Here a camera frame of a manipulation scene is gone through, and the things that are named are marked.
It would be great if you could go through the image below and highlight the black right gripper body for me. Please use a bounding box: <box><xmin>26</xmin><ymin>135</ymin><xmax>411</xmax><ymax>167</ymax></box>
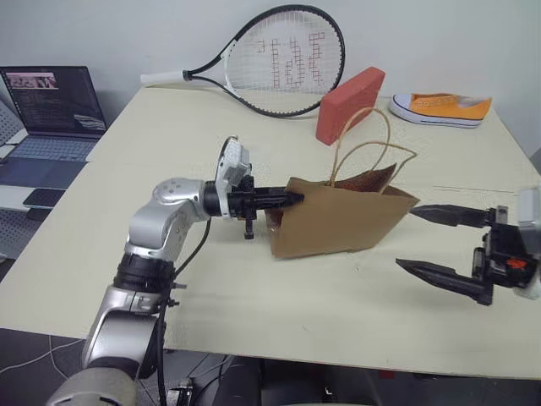
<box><xmin>472</xmin><ymin>206</ymin><xmax>530</xmax><ymax>306</ymax></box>

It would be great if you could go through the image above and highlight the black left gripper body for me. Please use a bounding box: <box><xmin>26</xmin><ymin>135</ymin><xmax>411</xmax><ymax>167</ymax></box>
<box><xmin>229</xmin><ymin>175</ymin><xmax>272</xmax><ymax>240</ymax></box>

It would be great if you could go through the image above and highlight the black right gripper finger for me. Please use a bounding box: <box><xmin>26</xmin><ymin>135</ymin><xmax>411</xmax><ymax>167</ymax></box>
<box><xmin>396</xmin><ymin>257</ymin><xmax>482</xmax><ymax>305</ymax></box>
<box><xmin>412</xmin><ymin>203</ymin><xmax>492</xmax><ymax>229</ymax></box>

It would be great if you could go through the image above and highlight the brown paper bag with handles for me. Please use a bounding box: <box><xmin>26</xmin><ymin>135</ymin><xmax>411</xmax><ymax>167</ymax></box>
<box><xmin>265</xmin><ymin>107</ymin><xmax>420</xmax><ymax>261</ymax></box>

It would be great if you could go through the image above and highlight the orange canvas sneaker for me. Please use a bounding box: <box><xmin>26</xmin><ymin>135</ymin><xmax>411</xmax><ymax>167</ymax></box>
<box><xmin>388</xmin><ymin>92</ymin><xmax>494</xmax><ymax>129</ymax></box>

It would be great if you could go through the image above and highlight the red brick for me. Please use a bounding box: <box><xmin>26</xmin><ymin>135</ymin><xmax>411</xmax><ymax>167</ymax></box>
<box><xmin>315</xmin><ymin>66</ymin><xmax>386</xmax><ymax>148</ymax></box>

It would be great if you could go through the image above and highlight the black and white tennis racket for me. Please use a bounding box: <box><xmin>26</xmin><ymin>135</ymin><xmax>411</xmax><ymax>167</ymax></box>
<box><xmin>140</xmin><ymin>3</ymin><xmax>347</xmax><ymax>119</ymax></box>

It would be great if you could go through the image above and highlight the black smartphone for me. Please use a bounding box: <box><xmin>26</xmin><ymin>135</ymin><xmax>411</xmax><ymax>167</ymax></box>
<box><xmin>23</xmin><ymin>188</ymin><xmax>67</xmax><ymax>210</ymax></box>

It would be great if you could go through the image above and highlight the dark closed laptop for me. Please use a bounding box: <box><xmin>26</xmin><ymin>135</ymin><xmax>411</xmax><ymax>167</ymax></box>
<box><xmin>0</xmin><ymin>156</ymin><xmax>88</xmax><ymax>189</ymax></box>

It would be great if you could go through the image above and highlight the open dark laptop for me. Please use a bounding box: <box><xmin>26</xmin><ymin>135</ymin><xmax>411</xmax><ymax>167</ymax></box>
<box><xmin>0</xmin><ymin>65</ymin><xmax>107</xmax><ymax>164</ymax></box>

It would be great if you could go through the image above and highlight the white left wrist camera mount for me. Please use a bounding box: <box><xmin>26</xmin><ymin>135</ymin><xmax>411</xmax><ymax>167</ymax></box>
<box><xmin>214</xmin><ymin>135</ymin><xmax>254</xmax><ymax>219</ymax></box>

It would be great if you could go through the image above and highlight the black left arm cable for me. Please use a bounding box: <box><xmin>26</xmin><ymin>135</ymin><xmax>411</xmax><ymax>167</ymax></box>
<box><xmin>155</xmin><ymin>217</ymin><xmax>212</xmax><ymax>406</ymax></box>

